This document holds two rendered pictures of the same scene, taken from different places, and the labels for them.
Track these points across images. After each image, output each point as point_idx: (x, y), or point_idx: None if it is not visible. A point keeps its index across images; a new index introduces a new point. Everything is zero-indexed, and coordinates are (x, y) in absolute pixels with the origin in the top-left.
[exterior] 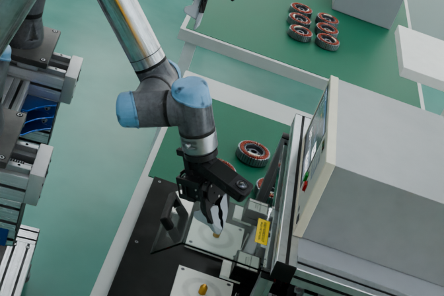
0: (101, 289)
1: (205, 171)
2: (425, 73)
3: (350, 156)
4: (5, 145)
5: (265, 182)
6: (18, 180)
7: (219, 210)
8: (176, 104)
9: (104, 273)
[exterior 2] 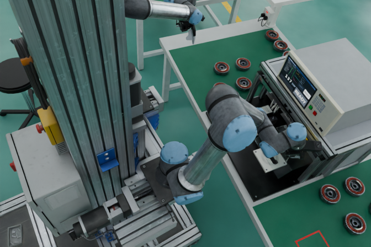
0: (239, 183)
1: (303, 149)
2: (282, 0)
3: (341, 101)
4: None
5: (253, 91)
6: None
7: None
8: (295, 141)
9: (233, 174)
